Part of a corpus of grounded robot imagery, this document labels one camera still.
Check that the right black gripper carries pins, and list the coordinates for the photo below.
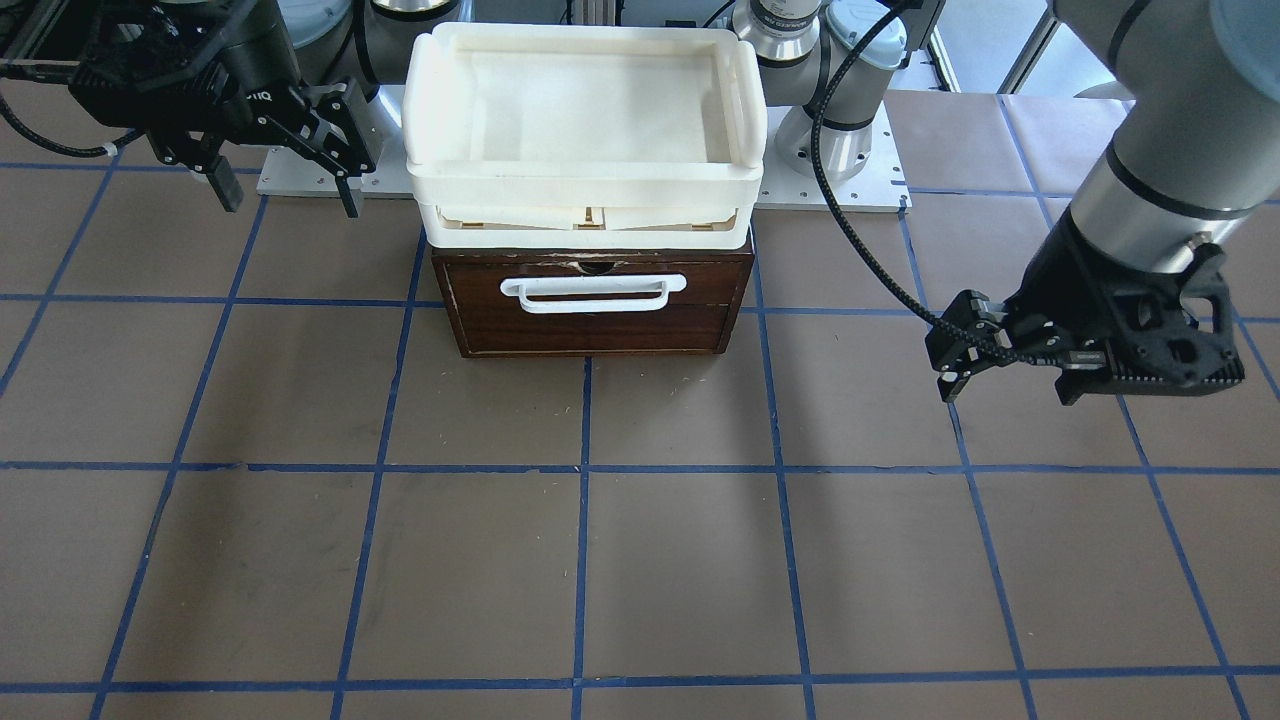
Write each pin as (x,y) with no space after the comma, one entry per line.
(243,62)

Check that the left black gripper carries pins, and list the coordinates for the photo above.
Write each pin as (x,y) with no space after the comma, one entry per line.
(1058,292)

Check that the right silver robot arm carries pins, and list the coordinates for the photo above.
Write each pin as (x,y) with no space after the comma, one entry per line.
(369,41)

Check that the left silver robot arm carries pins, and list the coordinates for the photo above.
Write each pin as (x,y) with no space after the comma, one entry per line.
(1190,162)

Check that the dark brown drawer cabinet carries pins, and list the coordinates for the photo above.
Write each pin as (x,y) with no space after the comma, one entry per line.
(590,300)

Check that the white plastic tray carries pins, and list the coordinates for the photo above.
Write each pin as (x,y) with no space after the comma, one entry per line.
(584,137)

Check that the brown paper table mat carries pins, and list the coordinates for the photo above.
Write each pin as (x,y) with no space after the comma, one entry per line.
(247,474)

